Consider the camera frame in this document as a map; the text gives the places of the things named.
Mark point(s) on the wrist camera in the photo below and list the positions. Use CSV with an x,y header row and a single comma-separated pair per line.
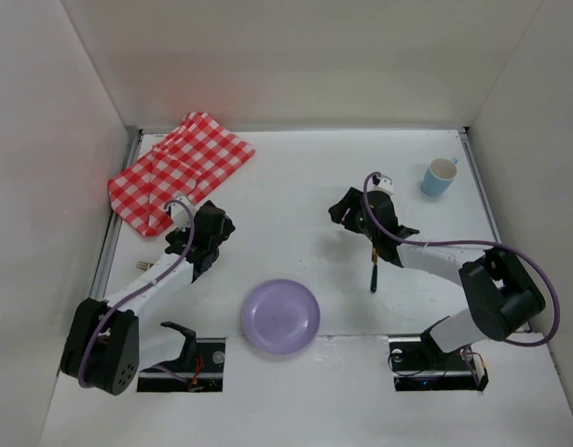
x,y
383,184
180,211

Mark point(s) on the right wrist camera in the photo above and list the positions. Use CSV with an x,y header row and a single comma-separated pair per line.
x,y
383,184

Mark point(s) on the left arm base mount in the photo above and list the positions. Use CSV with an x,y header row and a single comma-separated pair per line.
x,y
175,360

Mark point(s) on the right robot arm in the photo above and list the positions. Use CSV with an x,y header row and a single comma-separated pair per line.
x,y
501,296

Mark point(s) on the blue ceramic mug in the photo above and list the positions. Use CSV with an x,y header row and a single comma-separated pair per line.
x,y
440,173

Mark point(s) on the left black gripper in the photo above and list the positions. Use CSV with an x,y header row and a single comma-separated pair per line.
x,y
216,223

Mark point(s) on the knife with black handle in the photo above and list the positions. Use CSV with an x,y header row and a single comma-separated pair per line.
x,y
374,276

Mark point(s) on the purple plastic plate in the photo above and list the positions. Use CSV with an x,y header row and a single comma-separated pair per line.
x,y
280,317

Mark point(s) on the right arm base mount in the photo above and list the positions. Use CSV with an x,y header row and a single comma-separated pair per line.
x,y
413,371

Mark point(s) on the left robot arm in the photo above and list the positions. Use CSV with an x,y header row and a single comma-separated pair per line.
x,y
109,343

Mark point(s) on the aluminium rail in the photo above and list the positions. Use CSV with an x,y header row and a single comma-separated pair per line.
x,y
465,140
102,272

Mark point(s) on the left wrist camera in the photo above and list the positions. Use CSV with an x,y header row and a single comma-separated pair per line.
x,y
180,211

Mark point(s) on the left aluminium rail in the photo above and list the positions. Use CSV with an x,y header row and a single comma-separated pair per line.
x,y
102,272

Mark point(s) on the right aluminium rail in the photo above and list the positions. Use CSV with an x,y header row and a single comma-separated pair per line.
x,y
465,140

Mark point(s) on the fork with black handle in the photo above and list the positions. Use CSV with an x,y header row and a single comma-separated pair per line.
x,y
143,266

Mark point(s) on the red white checkered cloth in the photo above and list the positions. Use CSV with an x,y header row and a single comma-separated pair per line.
x,y
192,161

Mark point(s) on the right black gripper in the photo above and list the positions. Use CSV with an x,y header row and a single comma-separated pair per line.
x,y
349,212

